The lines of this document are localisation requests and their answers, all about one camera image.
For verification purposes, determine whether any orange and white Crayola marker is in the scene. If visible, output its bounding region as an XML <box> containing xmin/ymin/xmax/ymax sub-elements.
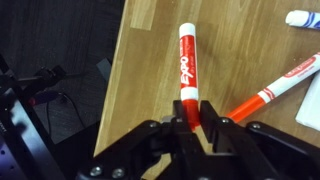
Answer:
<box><xmin>226</xmin><ymin>51</ymin><xmax>320</xmax><ymax>124</ymax></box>

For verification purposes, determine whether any red Expo marker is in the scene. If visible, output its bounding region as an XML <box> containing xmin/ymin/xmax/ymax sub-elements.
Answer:
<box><xmin>178</xmin><ymin>22</ymin><xmax>202</xmax><ymax>132</ymax></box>

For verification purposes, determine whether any blue and white Crayola marker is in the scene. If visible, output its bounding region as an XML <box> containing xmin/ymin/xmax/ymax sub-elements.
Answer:
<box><xmin>285</xmin><ymin>9</ymin><xmax>320</xmax><ymax>31</ymax></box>

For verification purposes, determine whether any white pen holder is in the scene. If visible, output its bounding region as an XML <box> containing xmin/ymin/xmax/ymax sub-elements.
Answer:
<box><xmin>295</xmin><ymin>71</ymin><xmax>320</xmax><ymax>131</ymax></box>

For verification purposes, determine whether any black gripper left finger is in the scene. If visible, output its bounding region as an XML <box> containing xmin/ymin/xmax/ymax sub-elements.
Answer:
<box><xmin>75</xmin><ymin>99</ymin><xmax>214</xmax><ymax>180</ymax></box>

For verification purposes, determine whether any black metal frame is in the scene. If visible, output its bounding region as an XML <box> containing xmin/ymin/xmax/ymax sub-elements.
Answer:
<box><xmin>0</xmin><ymin>53</ymin><xmax>66</xmax><ymax>180</ymax></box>

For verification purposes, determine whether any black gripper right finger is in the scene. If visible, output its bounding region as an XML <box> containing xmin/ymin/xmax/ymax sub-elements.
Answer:
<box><xmin>198</xmin><ymin>99</ymin><xmax>320</xmax><ymax>180</ymax></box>

